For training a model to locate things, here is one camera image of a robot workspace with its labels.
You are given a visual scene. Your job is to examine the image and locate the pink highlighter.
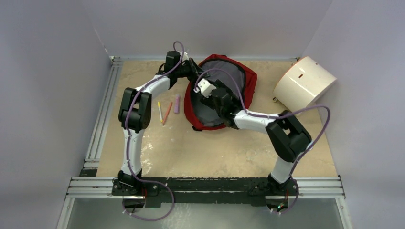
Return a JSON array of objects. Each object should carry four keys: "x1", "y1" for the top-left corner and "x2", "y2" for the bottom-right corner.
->
[{"x1": 174, "y1": 94, "x2": 181, "y2": 114}]

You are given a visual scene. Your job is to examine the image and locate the cream round lunch box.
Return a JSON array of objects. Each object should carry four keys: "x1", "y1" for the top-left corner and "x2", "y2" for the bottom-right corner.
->
[{"x1": 273, "y1": 56, "x2": 337, "y2": 112}]

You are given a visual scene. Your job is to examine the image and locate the yellow pen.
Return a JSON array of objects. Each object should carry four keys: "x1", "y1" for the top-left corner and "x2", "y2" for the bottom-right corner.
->
[{"x1": 158, "y1": 101, "x2": 163, "y2": 123}]

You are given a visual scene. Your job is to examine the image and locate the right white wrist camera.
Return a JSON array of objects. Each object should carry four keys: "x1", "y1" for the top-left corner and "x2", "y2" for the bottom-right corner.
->
[{"x1": 194, "y1": 79, "x2": 217, "y2": 98}]

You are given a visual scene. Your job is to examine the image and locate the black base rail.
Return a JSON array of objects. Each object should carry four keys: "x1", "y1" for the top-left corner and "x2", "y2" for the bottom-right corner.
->
[{"x1": 111, "y1": 177, "x2": 298, "y2": 209}]

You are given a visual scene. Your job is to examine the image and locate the aluminium frame rails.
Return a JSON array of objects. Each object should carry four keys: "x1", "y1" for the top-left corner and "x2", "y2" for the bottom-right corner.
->
[{"x1": 57, "y1": 58, "x2": 352, "y2": 229}]

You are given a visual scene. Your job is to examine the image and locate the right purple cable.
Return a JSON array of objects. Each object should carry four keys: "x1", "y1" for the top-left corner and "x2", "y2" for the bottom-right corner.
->
[{"x1": 193, "y1": 68, "x2": 331, "y2": 216}]

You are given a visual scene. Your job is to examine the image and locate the purple cable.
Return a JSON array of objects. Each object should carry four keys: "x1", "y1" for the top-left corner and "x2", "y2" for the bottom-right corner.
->
[
  {"x1": 193, "y1": 68, "x2": 331, "y2": 216},
  {"x1": 121, "y1": 41, "x2": 186, "y2": 222}
]

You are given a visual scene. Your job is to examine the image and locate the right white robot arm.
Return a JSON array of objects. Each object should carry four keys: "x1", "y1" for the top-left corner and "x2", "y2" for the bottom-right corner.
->
[{"x1": 194, "y1": 79, "x2": 312, "y2": 194}]

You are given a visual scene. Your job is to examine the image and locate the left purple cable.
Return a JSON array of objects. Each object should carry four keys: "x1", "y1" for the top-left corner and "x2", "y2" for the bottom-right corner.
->
[{"x1": 121, "y1": 41, "x2": 186, "y2": 222}]

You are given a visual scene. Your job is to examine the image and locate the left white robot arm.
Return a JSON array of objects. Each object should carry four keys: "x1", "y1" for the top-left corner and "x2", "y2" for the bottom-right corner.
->
[{"x1": 115, "y1": 51, "x2": 197, "y2": 195}]

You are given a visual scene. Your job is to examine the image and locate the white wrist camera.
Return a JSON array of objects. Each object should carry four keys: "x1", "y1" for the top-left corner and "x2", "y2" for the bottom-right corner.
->
[
  {"x1": 194, "y1": 79, "x2": 217, "y2": 98},
  {"x1": 181, "y1": 51, "x2": 189, "y2": 61}
]

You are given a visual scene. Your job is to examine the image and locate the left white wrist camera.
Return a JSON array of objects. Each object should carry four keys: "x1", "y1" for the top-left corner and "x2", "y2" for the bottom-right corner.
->
[{"x1": 181, "y1": 51, "x2": 189, "y2": 61}]

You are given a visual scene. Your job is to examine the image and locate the orange pencil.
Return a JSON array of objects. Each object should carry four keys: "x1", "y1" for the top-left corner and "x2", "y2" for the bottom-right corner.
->
[{"x1": 162, "y1": 102, "x2": 173, "y2": 125}]

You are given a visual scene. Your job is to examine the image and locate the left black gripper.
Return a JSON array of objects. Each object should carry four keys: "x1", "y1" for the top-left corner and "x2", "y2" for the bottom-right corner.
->
[{"x1": 175, "y1": 58, "x2": 209, "y2": 83}]

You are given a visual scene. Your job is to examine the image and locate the red backpack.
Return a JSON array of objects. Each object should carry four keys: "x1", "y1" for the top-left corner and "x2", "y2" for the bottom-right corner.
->
[{"x1": 183, "y1": 54, "x2": 257, "y2": 131}]

